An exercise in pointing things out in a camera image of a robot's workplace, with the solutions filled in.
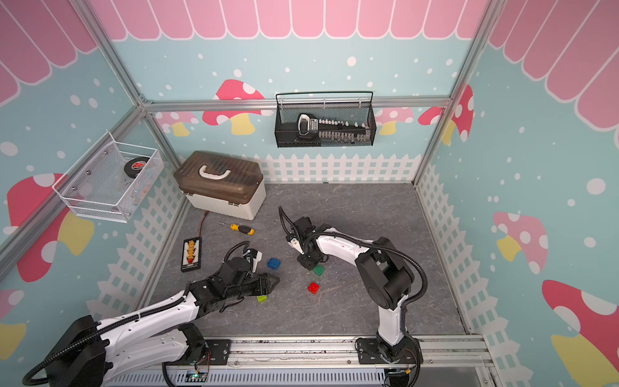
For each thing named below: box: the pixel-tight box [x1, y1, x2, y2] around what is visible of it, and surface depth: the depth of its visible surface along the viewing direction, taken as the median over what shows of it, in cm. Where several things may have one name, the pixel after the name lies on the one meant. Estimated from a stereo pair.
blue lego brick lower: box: [266, 258, 282, 271], surface depth 93 cm
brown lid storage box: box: [173, 150, 267, 221], surface depth 99 cm
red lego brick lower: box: [307, 282, 320, 296], surface depth 88 cm
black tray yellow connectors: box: [180, 237, 203, 273], surface depth 96 cm
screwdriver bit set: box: [296, 112, 370, 142], surface depth 91 cm
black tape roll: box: [124, 156, 150, 179], surface depth 81 cm
